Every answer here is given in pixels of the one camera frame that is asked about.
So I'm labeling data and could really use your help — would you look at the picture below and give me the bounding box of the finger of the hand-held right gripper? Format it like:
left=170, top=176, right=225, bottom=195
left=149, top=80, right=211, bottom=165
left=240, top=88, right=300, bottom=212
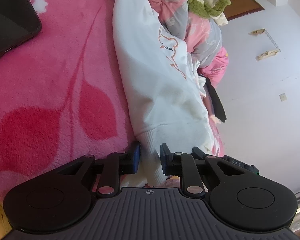
left=192, top=147, right=211, bottom=158

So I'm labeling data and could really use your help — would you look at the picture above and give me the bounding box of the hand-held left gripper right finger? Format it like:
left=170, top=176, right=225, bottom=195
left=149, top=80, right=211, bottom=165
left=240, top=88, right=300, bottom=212
left=160, top=144, right=245, bottom=198

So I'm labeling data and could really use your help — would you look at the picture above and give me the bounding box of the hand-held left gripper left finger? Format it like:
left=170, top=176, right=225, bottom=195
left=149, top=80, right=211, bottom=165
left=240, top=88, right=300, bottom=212
left=56, top=142, right=141, bottom=197

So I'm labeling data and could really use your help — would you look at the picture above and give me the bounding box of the white sweatshirt with orange print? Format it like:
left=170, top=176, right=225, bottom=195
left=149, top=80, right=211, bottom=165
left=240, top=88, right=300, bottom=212
left=112, top=0, right=215, bottom=187

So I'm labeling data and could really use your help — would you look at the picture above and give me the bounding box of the black folded garment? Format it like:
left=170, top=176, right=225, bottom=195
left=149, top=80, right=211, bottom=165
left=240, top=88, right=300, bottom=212
left=205, top=78, right=227, bottom=123

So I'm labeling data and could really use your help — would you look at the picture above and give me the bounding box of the pink floral bed sheet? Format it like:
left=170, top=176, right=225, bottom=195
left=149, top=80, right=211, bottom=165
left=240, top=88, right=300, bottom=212
left=0, top=0, right=228, bottom=205

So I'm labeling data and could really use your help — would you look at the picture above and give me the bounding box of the pink and grey floral duvet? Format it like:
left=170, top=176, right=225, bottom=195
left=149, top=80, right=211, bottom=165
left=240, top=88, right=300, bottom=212
left=140, top=0, right=229, bottom=88

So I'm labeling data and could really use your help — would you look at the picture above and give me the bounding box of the green and cream fleece garment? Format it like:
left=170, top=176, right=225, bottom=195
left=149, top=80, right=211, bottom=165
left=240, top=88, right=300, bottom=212
left=186, top=0, right=232, bottom=26

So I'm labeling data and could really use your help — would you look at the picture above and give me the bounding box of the brown wooden door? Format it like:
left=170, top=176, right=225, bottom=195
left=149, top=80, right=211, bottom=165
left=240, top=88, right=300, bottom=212
left=224, top=0, right=265, bottom=21

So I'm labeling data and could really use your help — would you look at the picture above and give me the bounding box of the black laptop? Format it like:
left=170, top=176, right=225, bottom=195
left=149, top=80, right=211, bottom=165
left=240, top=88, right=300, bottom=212
left=0, top=0, right=42, bottom=65

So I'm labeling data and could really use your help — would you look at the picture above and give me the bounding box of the wall hook rail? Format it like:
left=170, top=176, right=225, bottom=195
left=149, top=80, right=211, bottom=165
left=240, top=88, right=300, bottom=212
left=249, top=29, right=282, bottom=61

